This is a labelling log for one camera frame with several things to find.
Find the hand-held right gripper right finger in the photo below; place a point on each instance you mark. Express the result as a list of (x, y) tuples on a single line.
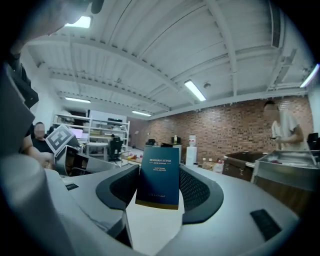
[(200, 192)]

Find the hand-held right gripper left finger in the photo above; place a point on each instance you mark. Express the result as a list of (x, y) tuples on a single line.
[(117, 190)]

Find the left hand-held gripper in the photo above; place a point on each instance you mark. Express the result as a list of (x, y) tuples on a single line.
[(58, 138)]

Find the dark blue book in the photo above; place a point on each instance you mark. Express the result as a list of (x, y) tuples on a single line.
[(157, 180)]

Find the brown steel housekeeping cart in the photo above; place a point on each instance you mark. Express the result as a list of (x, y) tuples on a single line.
[(280, 192)]

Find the person's left forearm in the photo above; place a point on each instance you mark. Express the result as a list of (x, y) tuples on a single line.
[(35, 152)]

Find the wooden three-tier trolley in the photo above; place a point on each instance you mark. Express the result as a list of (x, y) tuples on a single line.
[(125, 162)]

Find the clear water jug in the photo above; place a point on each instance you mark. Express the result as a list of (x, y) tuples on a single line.
[(218, 166)]

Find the white shelving rack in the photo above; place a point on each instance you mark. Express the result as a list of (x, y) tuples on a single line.
[(100, 132)]

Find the yellow and red snack pack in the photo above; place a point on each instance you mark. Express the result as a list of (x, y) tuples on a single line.
[(132, 157)]

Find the pink-lit monitor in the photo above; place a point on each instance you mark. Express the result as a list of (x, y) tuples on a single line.
[(77, 133)]

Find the white water dispenser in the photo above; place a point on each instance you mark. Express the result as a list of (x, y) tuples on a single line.
[(191, 155)]

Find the yellow bottle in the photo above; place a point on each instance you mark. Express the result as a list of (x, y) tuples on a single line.
[(175, 140)]

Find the long ceiling light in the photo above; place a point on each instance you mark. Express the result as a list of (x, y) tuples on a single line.
[(141, 113), (195, 90), (310, 76), (77, 100)]

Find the dark red pouch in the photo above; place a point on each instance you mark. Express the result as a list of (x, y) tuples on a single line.
[(277, 162)]

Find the black chest-mounted screen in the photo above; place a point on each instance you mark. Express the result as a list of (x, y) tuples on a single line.
[(27, 92)]

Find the ceiling smoke detector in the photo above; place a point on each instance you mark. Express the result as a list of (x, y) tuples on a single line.
[(207, 85)]

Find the square ceiling light panel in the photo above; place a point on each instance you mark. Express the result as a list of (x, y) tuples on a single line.
[(80, 22)]

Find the person's head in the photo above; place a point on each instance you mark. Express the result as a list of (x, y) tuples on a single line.
[(55, 15)]

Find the ceiling air vent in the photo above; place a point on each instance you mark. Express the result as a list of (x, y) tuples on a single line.
[(276, 30)]

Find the black head camera mount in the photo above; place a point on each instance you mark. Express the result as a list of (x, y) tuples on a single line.
[(97, 6)]

